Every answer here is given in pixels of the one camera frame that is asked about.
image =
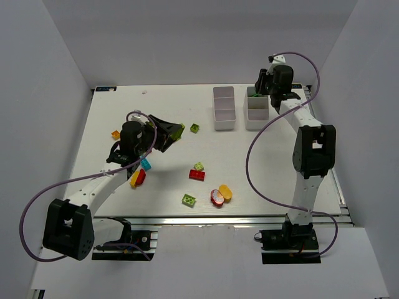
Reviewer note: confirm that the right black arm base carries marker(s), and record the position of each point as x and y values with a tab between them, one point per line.
291	244

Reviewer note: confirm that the yellow oval lego piece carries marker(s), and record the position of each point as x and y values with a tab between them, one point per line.
225	192

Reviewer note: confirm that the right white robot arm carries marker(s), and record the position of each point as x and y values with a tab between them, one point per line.
313	155

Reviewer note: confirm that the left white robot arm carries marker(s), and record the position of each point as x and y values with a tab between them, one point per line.
70	228

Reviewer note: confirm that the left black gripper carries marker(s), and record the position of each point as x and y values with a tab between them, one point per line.
154	134

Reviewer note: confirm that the aluminium table rail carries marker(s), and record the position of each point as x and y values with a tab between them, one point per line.
258	220

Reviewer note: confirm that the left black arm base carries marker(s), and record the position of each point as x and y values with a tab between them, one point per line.
118	239

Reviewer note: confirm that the red 2x3 lego brick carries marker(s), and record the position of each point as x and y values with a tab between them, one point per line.
196	175

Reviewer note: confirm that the orange small lego brick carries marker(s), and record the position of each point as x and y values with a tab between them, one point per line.
116	135

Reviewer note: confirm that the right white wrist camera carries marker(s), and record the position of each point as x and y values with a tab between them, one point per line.
275	60

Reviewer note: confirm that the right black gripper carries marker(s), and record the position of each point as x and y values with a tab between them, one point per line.
261	85

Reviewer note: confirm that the cyan 2x3 lego plate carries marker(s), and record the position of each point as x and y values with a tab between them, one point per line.
145	164

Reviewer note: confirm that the lime 2x2 lego brick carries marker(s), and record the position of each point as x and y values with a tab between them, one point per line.
188	200

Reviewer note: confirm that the olive small square lego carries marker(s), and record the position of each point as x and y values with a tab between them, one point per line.
194	128

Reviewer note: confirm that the yellow small lego brick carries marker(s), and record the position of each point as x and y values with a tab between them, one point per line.
133	179

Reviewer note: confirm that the red flower lego piece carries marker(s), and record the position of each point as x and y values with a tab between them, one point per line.
216	198

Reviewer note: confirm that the white sorting container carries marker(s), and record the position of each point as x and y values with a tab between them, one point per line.
256	111
224	112

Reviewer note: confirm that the pale green 2x2 lego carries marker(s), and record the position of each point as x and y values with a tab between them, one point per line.
199	166

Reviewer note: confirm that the red curved lego piece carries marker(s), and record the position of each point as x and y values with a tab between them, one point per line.
140	178

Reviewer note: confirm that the right white sorting container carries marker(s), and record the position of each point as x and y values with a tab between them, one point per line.
256	111

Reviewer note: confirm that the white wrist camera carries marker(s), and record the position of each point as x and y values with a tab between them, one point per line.
275	60
136	115

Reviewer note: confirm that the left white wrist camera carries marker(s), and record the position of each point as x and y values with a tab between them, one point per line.
136	115

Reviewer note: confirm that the olive 2x2 lego brick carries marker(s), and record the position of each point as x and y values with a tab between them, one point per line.
177	135

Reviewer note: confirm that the left white sorting container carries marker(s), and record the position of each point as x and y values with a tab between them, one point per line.
224	112

